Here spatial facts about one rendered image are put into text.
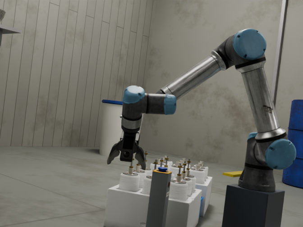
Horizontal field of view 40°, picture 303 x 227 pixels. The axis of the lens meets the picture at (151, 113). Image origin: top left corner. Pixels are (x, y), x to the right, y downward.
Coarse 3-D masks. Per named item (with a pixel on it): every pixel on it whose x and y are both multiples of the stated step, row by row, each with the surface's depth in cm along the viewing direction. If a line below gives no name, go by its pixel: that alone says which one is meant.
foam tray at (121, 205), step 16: (112, 192) 192; (128, 192) 190; (112, 208) 191; (128, 208) 189; (144, 208) 187; (176, 208) 184; (192, 208) 191; (112, 224) 191; (128, 224) 189; (144, 224) 188; (176, 224) 183; (192, 224) 198
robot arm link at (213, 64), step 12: (216, 48) 165; (204, 60) 164; (216, 60) 163; (228, 60) 163; (192, 72) 163; (204, 72) 162; (216, 72) 165; (168, 84) 163; (180, 84) 161; (192, 84) 162; (180, 96) 163
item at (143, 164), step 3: (138, 153) 159; (135, 156) 160; (138, 156) 160; (144, 156) 165; (138, 159) 160; (141, 159) 160; (141, 162) 161; (144, 162) 161; (141, 165) 162; (144, 165) 162; (144, 168) 163
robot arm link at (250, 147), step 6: (252, 132) 169; (252, 138) 168; (252, 144) 166; (246, 150) 172; (252, 150) 165; (246, 156) 170; (252, 156) 166; (246, 162) 170; (252, 162) 167; (258, 162) 164
